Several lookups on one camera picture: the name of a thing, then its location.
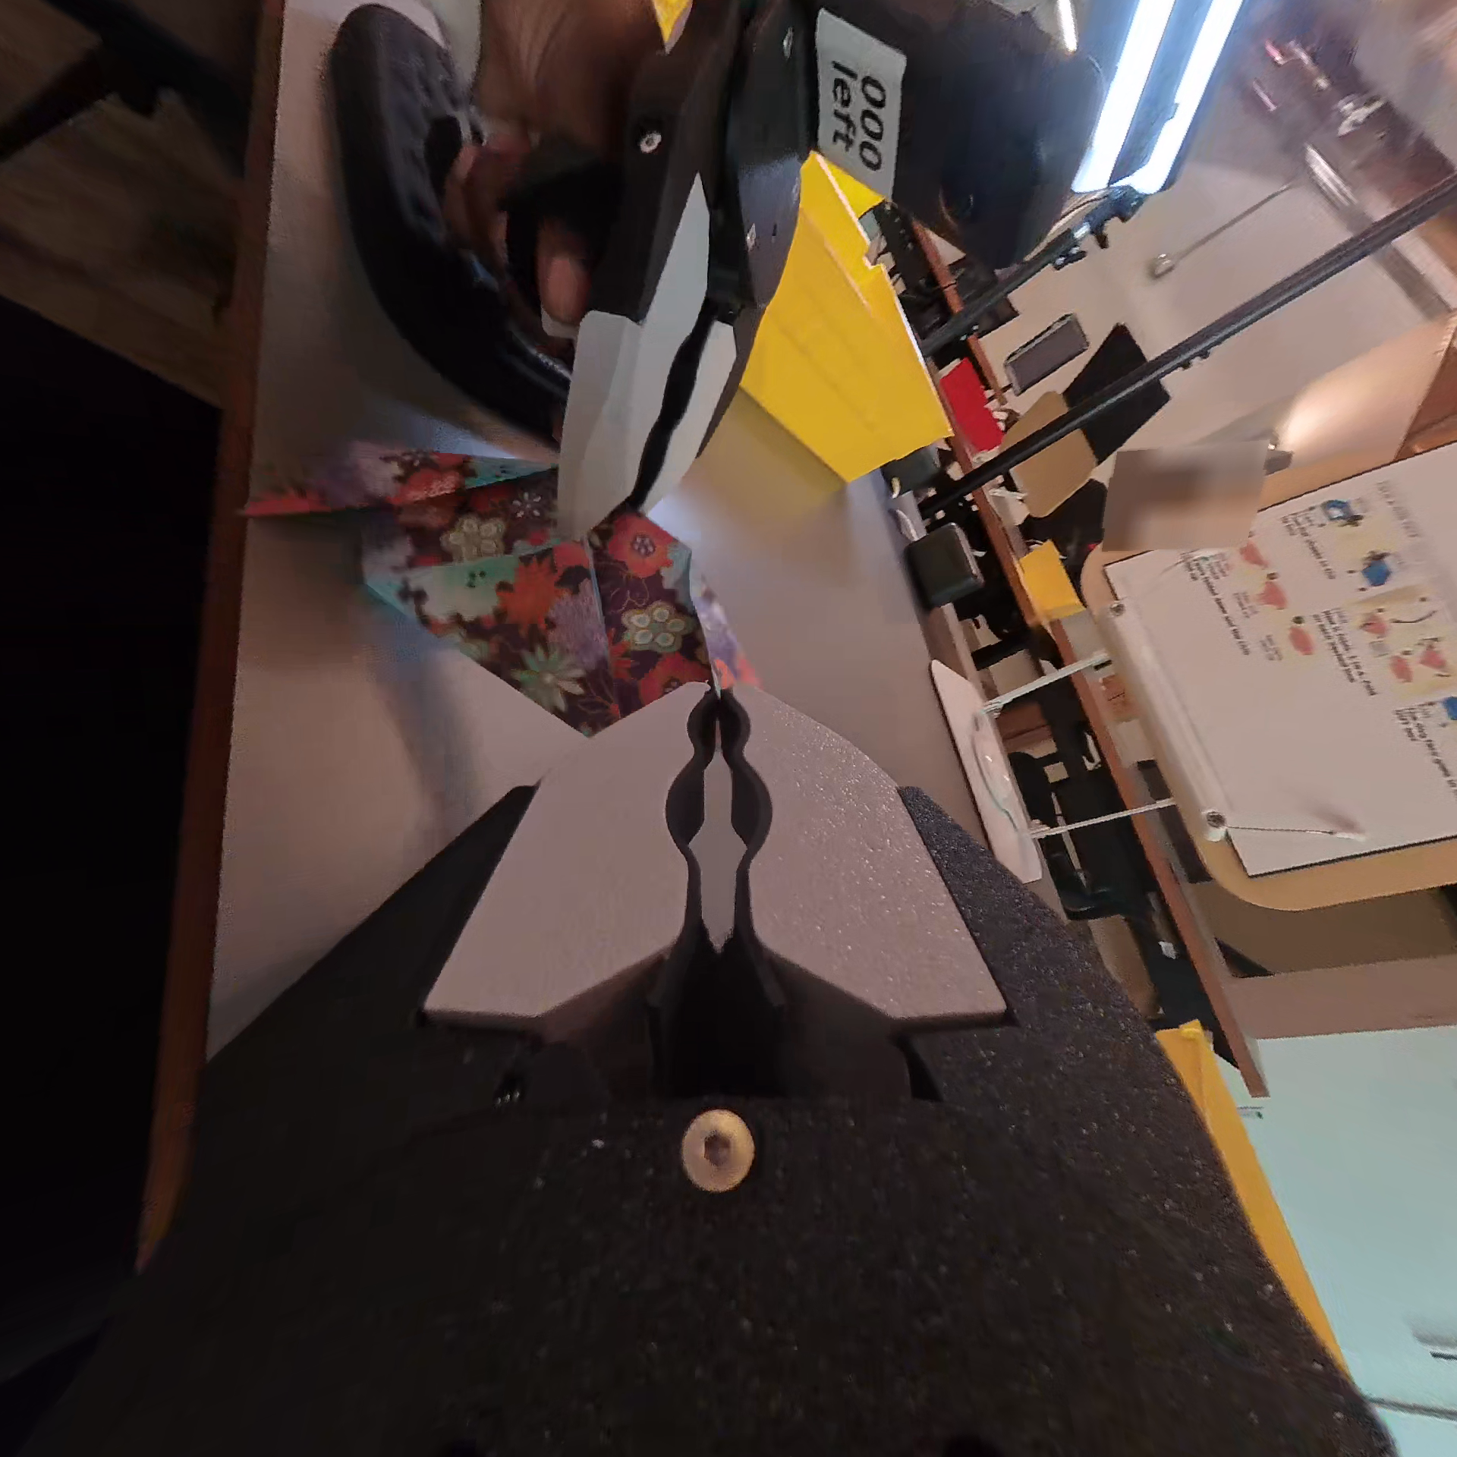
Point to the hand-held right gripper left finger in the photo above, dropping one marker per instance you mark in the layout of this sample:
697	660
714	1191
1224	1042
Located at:
582	888

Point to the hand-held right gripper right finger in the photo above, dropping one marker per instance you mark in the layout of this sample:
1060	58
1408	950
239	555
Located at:
866	888

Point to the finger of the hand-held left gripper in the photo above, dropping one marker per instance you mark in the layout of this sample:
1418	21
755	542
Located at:
702	399
628	364

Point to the dark flower origami paper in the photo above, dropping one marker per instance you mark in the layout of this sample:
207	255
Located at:
537	604

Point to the bright light fixture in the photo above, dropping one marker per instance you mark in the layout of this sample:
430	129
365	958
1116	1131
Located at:
1162	80

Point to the small red object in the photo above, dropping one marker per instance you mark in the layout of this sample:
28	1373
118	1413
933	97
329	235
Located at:
974	410

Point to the black textured armrest pad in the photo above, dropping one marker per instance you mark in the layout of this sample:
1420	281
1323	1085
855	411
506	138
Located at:
400	182

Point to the small yellow object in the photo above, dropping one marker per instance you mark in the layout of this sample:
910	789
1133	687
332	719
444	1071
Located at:
1043	583

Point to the instruction sheet board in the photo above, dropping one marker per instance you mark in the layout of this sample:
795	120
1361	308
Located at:
1321	683

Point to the white flat base plate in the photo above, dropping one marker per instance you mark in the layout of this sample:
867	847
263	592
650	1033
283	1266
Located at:
984	763

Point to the black table frame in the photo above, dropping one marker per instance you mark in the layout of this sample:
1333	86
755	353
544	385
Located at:
1185	341

